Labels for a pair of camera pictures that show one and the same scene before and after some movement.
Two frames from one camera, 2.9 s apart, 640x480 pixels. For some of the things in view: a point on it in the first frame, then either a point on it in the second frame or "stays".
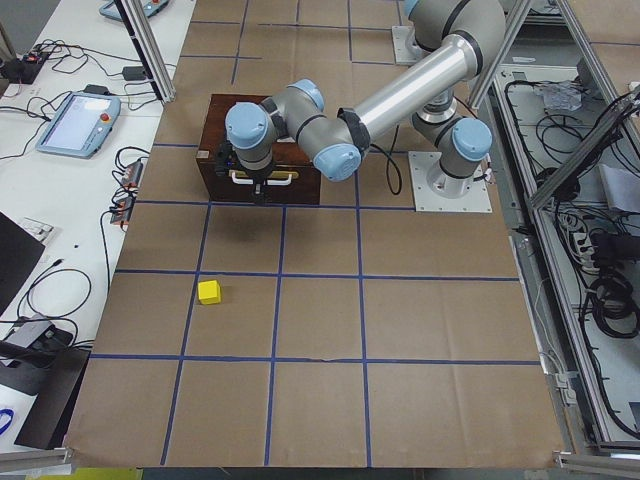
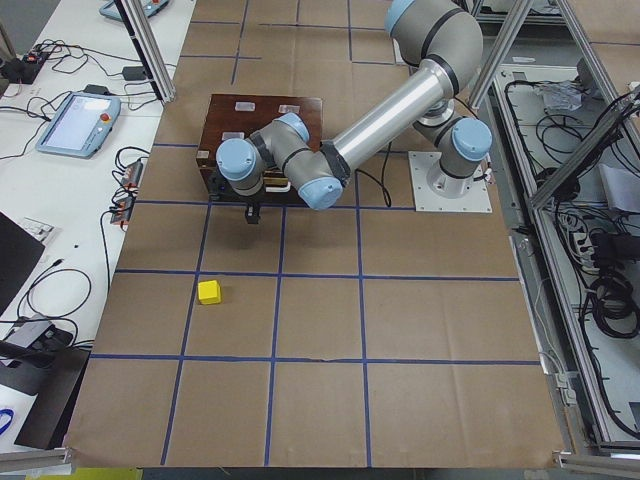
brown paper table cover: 357,332 stays
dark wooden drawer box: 293,178 stays
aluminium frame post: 150,47 stays
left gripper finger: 259,196 → 251,213
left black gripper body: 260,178 → 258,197
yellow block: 209,292 stays
